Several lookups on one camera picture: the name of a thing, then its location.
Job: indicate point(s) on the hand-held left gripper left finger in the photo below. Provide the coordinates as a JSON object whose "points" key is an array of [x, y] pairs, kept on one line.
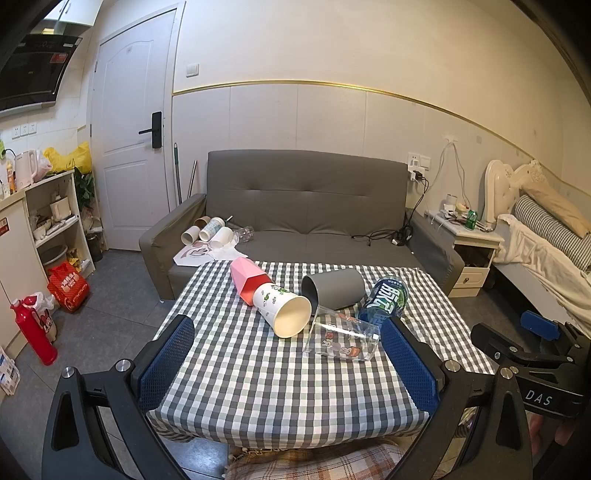
{"points": [[166, 367]]}

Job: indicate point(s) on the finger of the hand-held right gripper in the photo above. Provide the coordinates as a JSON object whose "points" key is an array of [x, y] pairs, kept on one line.
{"points": [[496, 344], [538, 323]]}

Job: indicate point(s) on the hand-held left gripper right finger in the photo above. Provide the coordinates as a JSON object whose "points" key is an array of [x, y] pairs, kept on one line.
{"points": [[408, 369]]}

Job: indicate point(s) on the clear square plastic cup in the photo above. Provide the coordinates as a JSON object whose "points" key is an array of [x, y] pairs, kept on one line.
{"points": [[341, 344]]}

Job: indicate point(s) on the grey plastic cup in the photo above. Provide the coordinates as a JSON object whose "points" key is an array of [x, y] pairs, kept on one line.
{"points": [[339, 286]]}

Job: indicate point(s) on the pink faceted cup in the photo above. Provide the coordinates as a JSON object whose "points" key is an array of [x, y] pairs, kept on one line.
{"points": [[244, 277]]}

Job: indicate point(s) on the white printed paper cup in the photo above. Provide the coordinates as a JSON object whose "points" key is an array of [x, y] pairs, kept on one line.
{"points": [[272, 301]]}

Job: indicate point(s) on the plain white paper cup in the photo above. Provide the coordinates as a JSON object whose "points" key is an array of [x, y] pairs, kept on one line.
{"points": [[221, 237], [190, 235]]}

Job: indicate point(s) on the dotted white paper cup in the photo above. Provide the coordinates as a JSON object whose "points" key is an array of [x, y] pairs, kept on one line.
{"points": [[212, 229]]}

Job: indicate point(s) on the brown paper cup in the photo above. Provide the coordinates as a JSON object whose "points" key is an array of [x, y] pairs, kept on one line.
{"points": [[202, 222]]}

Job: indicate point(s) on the person's right hand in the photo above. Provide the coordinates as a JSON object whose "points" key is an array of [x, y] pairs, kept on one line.
{"points": [[565, 436]]}

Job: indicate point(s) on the white bed sheet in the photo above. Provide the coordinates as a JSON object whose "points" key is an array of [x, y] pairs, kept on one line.
{"points": [[540, 263]]}

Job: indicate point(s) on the blue water bottle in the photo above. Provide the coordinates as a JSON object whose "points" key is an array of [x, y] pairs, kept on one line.
{"points": [[385, 297]]}

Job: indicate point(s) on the white nightstand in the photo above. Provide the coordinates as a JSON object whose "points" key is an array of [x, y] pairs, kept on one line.
{"points": [[475, 258]]}

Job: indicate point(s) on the striped pillow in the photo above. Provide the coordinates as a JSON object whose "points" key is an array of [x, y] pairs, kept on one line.
{"points": [[554, 233]]}

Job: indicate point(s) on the checked tablecloth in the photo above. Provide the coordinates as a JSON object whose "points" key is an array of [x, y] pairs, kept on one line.
{"points": [[258, 374]]}

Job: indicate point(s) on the white paper bag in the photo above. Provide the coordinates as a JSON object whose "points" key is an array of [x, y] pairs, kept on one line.
{"points": [[198, 254]]}

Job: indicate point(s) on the beige pillow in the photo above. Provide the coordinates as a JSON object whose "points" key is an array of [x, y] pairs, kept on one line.
{"points": [[558, 207]]}

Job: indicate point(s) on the green bottle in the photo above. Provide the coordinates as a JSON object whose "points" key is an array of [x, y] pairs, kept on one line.
{"points": [[471, 220]]}

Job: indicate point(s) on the red shopping bag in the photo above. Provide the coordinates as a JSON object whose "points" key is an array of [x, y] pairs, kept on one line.
{"points": [[68, 287]]}

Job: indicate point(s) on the white plastic bag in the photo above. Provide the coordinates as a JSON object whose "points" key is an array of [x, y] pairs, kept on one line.
{"points": [[48, 307]]}

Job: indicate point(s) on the red fire extinguisher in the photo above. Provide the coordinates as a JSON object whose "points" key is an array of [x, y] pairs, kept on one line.
{"points": [[34, 334]]}

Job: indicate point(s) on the black trash bin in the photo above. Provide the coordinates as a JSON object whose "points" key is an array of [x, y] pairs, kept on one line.
{"points": [[94, 247]]}

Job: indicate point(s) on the white carved headboard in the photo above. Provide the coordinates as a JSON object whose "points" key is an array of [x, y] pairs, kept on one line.
{"points": [[498, 184]]}

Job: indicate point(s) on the white jar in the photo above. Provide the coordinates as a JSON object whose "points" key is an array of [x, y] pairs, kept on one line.
{"points": [[450, 204]]}

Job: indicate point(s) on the clear plastic bottle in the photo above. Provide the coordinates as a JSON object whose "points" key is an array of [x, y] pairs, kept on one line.
{"points": [[244, 234]]}

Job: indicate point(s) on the cardboard box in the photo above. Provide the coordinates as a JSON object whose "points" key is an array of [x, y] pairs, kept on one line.
{"points": [[8, 371]]}

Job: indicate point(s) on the black charger plug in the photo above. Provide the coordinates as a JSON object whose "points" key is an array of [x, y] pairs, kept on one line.
{"points": [[419, 176]]}

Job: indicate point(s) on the white counter cabinet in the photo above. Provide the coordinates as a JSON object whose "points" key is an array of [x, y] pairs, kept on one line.
{"points": [[11, 258]]}

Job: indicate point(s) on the metal stick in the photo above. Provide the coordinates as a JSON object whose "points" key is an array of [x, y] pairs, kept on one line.
{"points": [[192, 177]]}

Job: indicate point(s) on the green potted plant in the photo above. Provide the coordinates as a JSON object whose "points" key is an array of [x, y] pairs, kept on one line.
{"points": [[84, 189]]}

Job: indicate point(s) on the grey sofa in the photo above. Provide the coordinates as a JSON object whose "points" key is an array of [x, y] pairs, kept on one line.
{"points": [[300, 194]]}

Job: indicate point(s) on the white open shelf unit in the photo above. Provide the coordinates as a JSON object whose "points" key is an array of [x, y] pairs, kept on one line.
{"points": [[69, 184]]}

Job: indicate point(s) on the yellow plastic bag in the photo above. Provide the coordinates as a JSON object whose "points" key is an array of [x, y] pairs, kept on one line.
{"points": [[69, 159]]}

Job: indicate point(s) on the white electric kettle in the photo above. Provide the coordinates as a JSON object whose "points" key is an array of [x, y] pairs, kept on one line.
{"points": [[24, 170]]}

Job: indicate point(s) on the white door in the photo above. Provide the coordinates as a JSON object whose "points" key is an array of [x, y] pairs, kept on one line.
{"points": [[129, 115]]}

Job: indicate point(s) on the black range hood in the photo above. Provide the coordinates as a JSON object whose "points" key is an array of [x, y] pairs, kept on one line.
{"points": [[32, 69]]}

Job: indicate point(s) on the white wall socket panel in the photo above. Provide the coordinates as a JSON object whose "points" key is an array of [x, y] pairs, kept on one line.
{"points": [[419, 161]]}

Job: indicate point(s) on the white wall outlets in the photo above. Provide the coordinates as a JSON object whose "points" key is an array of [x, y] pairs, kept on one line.
{"points": [[24, 129]]}

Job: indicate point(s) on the white light switch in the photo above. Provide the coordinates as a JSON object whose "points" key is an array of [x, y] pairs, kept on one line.
{"points": [[191, 69]]}

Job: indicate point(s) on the white wall cabinet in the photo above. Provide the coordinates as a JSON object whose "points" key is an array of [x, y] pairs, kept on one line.
{"points": [[74, 11]]}

